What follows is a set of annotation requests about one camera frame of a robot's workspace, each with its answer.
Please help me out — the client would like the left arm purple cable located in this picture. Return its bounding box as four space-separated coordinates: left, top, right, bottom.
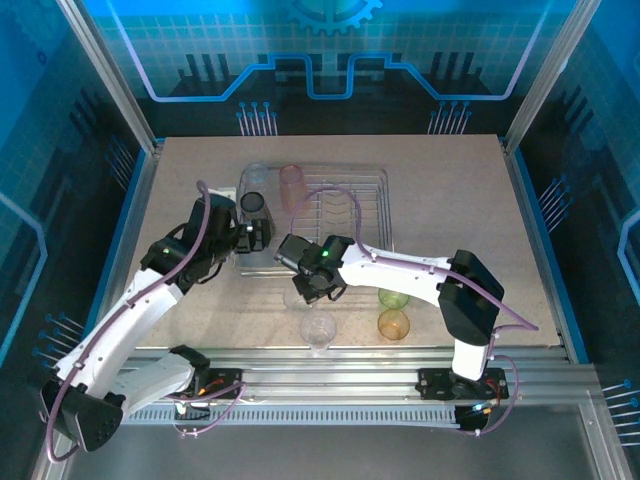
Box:
44 179 250 464

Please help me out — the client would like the red plastic cup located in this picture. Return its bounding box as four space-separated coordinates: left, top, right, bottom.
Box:
278 163 309 215

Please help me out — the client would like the aluminium frame post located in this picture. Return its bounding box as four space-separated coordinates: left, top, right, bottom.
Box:
502 0 604 154
54 0 157 154

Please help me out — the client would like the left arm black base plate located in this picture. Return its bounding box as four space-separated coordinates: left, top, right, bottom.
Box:
151 367 245 401

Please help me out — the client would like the orange plastic cup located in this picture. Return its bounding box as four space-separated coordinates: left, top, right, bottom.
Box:
376 308 411 342

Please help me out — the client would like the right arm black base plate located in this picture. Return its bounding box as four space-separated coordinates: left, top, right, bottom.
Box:
417 367 510 401

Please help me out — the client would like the aluminium rail beam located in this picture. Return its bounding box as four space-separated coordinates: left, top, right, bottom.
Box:
64 347 601 401

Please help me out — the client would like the slotted grey cable duct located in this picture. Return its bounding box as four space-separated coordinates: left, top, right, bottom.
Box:
122 407 461 427

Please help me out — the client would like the green plastic cup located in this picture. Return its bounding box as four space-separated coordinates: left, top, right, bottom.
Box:
377 287 411 310

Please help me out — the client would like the metal wire dish rack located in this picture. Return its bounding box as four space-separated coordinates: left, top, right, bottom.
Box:
233 163 395 277

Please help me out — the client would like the steel front panel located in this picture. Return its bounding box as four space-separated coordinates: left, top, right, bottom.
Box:
29 389 631 480

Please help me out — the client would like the grey smoked plastic cup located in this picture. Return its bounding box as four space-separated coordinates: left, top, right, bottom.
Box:
238 190 277 236

